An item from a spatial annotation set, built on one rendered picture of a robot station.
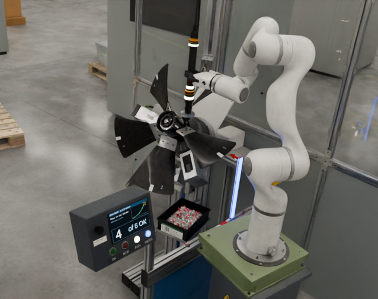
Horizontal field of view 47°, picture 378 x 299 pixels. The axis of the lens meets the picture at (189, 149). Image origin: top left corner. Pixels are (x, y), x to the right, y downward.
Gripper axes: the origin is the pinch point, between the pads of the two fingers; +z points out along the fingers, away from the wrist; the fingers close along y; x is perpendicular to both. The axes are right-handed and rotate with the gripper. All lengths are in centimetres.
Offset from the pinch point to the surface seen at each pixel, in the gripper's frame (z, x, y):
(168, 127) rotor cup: 5.0, -27.9, -7.2
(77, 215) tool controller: -34, -23, -83
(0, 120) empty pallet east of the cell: 291, -140, 27
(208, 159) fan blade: -22.6, -33.0, -6.9
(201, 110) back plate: 15.3, -30.5, 27.9
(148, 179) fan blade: 2, -51, -21
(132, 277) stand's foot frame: 25, -141, -9
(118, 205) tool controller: -39, -22, -71
